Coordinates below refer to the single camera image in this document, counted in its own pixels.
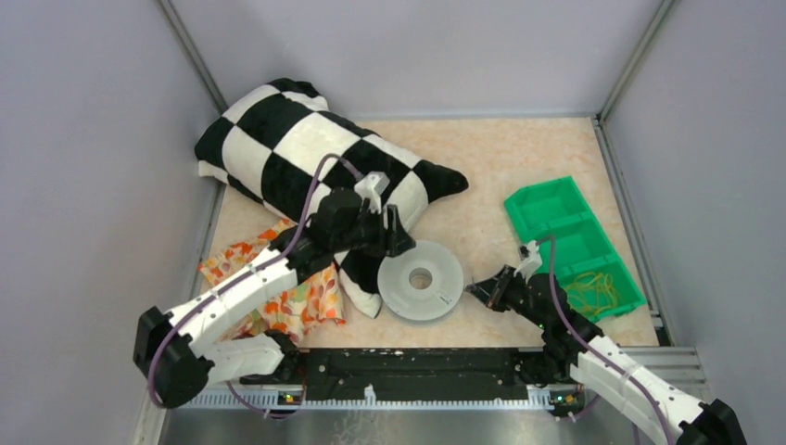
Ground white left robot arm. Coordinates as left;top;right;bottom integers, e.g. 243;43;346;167
133;188;416;409

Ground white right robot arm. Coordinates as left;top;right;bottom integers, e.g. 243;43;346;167
465;266;747;444

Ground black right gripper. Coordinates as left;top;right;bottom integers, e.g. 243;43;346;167
466;264;548;329

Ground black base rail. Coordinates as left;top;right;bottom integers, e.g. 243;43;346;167
239;347;606;403

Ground black white checkered blanket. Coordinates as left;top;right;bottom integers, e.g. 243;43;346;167
194;78;469;321

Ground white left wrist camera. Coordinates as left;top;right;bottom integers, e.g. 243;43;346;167
353;172;390;213

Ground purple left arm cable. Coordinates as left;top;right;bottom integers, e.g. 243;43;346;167
146;153;366;421

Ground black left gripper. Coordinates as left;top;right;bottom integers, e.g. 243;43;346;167
331;201;415;258

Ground orange floral cloth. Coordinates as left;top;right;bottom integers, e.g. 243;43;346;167
197;218;347;345

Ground grey plastic cable spool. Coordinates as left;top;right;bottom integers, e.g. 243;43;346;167
377;240;464;324

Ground green plastic compartment bin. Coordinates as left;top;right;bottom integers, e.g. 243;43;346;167
503;176;647;323

